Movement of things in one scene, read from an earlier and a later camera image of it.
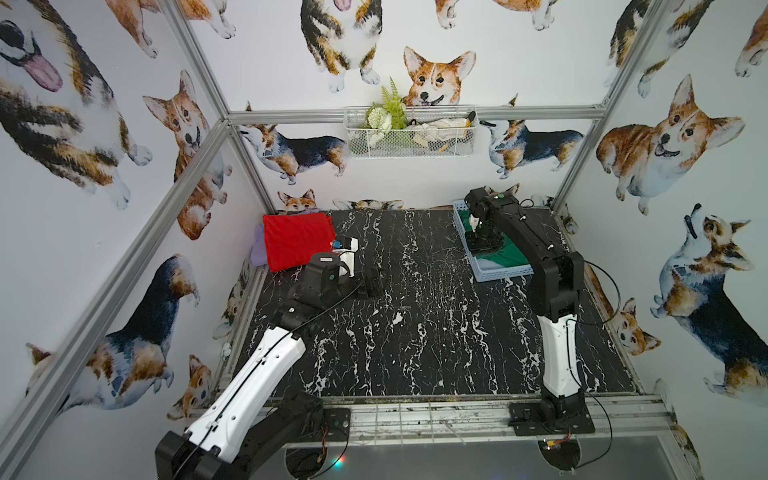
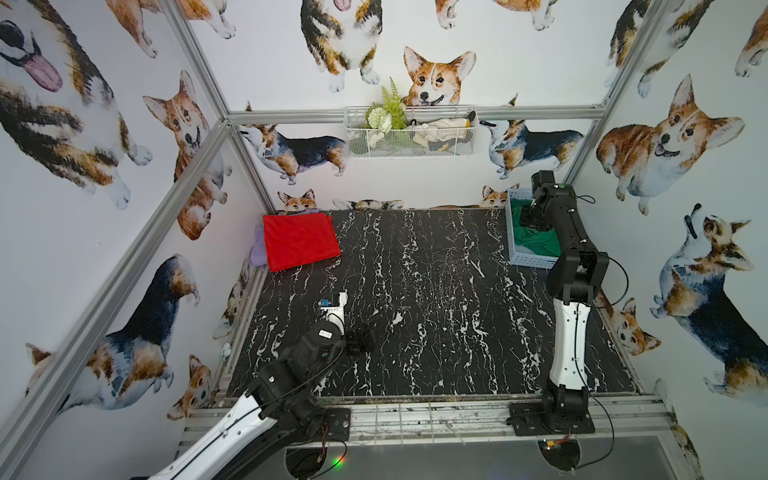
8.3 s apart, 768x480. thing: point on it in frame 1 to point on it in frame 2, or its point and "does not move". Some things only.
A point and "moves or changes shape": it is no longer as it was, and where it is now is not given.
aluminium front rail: [623, 422] does not move
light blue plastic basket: [486, 270] to [518, 257]
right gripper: [474, 247] to [524, 218]
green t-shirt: [509, 255] moves or changes shape
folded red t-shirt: [292, 239] does not move
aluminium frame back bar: [256, 114] does not move
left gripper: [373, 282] to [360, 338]
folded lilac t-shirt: [257, 255] does not move
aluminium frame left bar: [32, 412] does not move
